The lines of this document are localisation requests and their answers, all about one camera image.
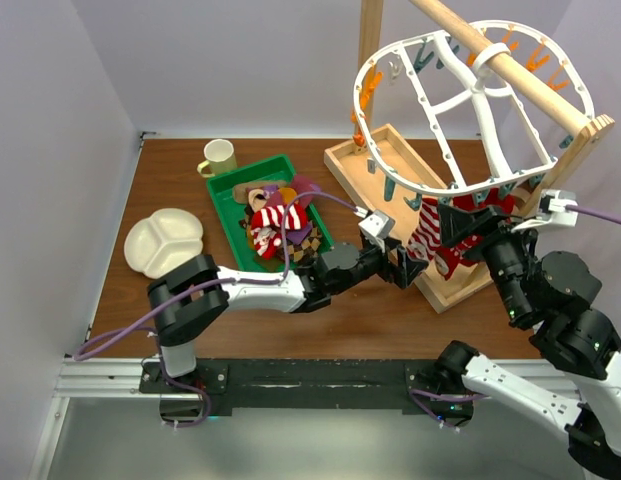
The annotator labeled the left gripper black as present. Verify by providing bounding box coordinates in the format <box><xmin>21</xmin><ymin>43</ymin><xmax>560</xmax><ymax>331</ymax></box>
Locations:
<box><xmin>329</xmin><ymin>236</ymin><xmax>426</xmax><ymax>296</ymax></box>

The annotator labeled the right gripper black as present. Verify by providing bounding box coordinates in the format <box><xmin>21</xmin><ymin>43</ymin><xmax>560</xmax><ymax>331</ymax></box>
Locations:
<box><xmin>433</xmin><ymin>200</ymin><xmax>543</xmax><ymax>320</ymax></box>

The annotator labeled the white round clip hanger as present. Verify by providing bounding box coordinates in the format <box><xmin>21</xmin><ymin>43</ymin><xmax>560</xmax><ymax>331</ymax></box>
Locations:
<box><xmin>350</xmin><ymin>19</ymin><xmax>596</xmax><ymax>199</ymax></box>

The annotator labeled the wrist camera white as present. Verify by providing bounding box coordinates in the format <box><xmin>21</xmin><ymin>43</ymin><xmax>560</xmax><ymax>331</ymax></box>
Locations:
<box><xmin>358</xmin><ymin>210</ymin><xmax>395</xmax><ymax>251</ymax></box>
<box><xmin>512</xmin><ymin>189</ymin><xmax>578</xmax><ymax>232</ymax></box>

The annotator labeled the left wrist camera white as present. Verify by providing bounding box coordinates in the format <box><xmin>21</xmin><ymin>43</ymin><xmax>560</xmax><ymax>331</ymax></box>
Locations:
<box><xmin>358</xmin><ymin>210</ymin><xmax>395</xmax><ymax>251</ymax></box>

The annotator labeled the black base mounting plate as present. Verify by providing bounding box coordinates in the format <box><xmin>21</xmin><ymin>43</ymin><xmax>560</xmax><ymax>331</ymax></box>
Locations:
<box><xmin>139</xmin><ymin>357</ymin><xmax>475</xmax><ymax>426</ymax></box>

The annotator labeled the cream yellow mug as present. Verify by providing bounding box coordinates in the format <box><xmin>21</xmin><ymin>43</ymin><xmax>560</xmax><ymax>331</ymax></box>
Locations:
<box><xmin>197</xmin><ymin>139</ymin><xmax>237</xmax><ymax>178</ymax></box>

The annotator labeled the wooden hanger stand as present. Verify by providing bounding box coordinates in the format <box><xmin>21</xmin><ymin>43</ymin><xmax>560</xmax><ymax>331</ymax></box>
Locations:
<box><xmin>323</xmin><ymin>0</ymin><xmax>616</xmax><ymax>315</ymax></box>

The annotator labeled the cream divided plate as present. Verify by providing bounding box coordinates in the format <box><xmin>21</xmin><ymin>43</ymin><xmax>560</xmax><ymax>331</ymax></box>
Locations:
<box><xmin>124</xmin><ymin>208</ymin><xmax>204</xmax><ymax>279</ymax></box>

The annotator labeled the teal plastic clothes peg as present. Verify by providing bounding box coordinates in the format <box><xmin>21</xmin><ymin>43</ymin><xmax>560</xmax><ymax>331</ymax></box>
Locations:
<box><xmin>403</xmin><ymin>193</ymin><xmax>422</xmax><ymax>212</ymax></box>

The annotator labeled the aluminium frame rail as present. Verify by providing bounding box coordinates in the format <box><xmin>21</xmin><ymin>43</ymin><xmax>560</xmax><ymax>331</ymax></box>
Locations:
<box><xmin>29</xmin><ymin>359</ymin><xmax>203</xmax><ymax>479</ymax></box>

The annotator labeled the red white striped sock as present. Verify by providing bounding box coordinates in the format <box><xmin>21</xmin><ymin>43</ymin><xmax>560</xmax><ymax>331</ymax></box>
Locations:
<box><xmin>249</xmin><ymin>203</ymin><xmax>309</xmax><ymax>259</ymax></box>
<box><xmin>406</xmin><ymin>198</ymin><xmax>441</xmax><ymax>262</ymax></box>

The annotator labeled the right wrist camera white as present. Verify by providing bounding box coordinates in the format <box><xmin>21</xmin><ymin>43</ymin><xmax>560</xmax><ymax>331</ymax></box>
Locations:
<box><xmin>512</xmin><ymin>189</ymin><xmax>578</xmax><ymax>232</ymax></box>

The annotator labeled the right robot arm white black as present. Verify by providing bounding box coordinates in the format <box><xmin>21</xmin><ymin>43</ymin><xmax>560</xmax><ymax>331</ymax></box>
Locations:
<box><xmin>435</xmin><ymin>205</ymin><xmax>621</xmax><ymax>479</ymax></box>

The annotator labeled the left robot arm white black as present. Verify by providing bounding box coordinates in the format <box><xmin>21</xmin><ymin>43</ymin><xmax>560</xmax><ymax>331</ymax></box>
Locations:
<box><xmin>147</xmin><ymin>243</ymin><xmax>429</xmax><ymax>392</ymax></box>

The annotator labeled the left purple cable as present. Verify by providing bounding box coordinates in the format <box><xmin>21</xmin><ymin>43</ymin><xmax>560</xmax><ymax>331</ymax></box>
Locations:
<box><xmin>72</xmin><ymin>190</ymin><xmax>364</xmax><ymax>362</ymax></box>

